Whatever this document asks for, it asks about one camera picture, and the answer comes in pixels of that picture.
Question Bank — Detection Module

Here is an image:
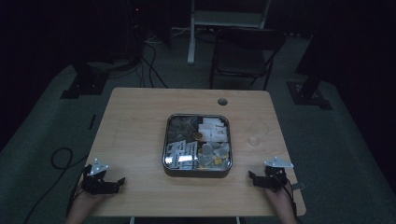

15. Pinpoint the pile of yellow-tagged tea bags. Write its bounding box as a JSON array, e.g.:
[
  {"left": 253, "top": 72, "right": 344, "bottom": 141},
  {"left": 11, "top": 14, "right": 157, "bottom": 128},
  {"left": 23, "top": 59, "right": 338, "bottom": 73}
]
[{"left": 197, "top": 141, "right": 232, "bottom": 171}]

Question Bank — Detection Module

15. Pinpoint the black cables bundle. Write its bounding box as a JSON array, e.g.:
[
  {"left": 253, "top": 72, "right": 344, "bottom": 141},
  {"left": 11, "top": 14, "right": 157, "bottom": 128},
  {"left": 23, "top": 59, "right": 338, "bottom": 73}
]
[{"left": 135, "top": 40, "right": 170, "bottom": 90}]

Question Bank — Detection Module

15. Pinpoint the person's left hand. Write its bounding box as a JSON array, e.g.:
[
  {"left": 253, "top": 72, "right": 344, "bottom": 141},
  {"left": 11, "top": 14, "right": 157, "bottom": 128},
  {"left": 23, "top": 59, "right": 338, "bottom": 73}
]
[{"left": 73, "top": 185, "right": 106, "bottom": 214}]

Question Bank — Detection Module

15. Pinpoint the pile of dark mesh tea bags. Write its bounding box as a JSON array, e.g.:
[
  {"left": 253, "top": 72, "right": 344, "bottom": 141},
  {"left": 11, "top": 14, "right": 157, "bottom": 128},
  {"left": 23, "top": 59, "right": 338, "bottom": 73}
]
[{"left": 168, "top": 116, "right": 200, "bottom": 145}]

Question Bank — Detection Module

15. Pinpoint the black stand base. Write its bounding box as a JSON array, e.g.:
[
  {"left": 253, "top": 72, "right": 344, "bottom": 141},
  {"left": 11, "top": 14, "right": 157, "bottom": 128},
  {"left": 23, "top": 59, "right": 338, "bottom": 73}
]
[
  {"left": 60, "top": 61, "right": 110, "bottom": 100},
  {"left": 286, "top": 71, "right": 333, "bottom": 111}
]

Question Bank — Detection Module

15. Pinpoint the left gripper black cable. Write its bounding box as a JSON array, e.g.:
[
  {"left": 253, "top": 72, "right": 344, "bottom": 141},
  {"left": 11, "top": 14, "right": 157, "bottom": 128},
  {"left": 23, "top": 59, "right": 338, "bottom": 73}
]
[{"left": 65, "top": 181, "right": 86, "bottom": 218}]

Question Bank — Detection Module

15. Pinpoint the black floor cable loop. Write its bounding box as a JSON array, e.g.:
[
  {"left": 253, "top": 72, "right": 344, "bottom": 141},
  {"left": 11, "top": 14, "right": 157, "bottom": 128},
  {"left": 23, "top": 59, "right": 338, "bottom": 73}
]
[{"left": 22, "top": 147, "right": 91, "bottom": 224}]

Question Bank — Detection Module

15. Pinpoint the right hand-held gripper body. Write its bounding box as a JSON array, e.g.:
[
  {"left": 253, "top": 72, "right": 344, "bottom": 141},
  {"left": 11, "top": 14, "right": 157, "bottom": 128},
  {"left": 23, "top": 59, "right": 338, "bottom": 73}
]
[{"left": 263, "top": 156, "right": 294, "bottom": 192}]

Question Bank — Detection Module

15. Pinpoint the white metal stand frame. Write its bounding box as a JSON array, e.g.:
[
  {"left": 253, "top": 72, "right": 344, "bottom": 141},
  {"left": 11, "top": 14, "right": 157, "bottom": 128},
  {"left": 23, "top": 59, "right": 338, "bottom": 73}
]
[{"left": 187, "top": 0, "right": 273, "bottom": 65}]

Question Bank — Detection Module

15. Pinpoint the row of black-printed white packets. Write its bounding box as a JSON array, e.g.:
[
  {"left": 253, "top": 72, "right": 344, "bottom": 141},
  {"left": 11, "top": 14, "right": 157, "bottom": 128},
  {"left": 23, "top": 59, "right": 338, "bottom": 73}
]
[{"left": 164, "top": 140, "right": 199, "bottom": 171}]

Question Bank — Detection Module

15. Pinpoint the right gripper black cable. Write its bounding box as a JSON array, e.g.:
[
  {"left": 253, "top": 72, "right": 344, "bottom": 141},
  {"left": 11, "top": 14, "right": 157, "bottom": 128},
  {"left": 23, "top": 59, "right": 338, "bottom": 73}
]
[{"left": 281, "top": 175, "right": 299, "bottom": 218}]

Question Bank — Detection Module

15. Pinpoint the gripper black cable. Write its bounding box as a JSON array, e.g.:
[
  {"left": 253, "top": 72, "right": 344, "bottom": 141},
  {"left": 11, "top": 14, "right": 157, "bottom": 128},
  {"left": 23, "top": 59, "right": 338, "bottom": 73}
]
[
  {"left": 65, "top": 181, "right": 86, "bottom": 218},
  {"left": 281, "top": 175, "right": 299, "bottom": 218}
]

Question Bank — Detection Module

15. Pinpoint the black folding chair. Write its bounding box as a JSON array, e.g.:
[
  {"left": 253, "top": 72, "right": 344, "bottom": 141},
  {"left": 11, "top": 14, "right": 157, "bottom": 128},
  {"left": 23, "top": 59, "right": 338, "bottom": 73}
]
[{"left": 208, "top": 27, "right": 288, "bottom": 91}]

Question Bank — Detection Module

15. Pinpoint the person's right hand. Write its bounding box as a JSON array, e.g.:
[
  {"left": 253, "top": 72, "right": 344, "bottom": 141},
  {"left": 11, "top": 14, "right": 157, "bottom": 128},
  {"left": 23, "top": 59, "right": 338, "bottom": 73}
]
[{"left": 264, "top": 182, "right": 295, "bottom": 213}]

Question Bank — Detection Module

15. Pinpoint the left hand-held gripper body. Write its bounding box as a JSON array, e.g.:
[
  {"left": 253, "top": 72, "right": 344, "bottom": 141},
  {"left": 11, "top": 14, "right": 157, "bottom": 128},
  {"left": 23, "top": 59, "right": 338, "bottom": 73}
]
[{"left": 81, "top": 158, "right": 121, "bottom": 196}]

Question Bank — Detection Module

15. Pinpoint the dark square tea box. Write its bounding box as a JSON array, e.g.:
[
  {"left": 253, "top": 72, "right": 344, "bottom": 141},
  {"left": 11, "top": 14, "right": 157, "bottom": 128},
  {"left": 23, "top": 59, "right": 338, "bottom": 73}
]
[{"left": 161, "top": 113, "right": 234, "bottom": 179}]

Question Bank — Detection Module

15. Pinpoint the pile of white tea packets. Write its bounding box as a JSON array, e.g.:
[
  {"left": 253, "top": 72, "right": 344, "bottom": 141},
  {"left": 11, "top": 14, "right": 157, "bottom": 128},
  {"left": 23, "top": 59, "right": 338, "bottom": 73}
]
[{"left": 198, "top": 117, "right": 230, "bottom": 144}]

